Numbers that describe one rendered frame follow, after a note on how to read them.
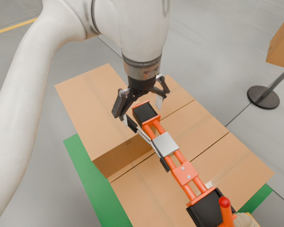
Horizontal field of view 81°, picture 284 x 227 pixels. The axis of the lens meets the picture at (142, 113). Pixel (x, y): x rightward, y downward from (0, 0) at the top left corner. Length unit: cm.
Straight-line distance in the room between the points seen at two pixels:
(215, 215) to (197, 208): 5
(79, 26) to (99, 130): 65
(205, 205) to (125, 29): 46
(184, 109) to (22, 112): 135
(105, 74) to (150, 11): 94
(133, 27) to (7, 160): 26
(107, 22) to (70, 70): 250
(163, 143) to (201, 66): 235
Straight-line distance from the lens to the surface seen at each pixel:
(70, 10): 38
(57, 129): 222
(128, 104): 48
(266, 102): 270
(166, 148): 55
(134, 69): 38
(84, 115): 102
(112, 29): 34
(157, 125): 59
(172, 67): 269
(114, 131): 92
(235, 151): 147
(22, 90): 30
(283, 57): 216
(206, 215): 53
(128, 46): 34
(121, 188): 124
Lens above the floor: 176
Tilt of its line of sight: 57 degrees down
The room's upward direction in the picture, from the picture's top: straight up
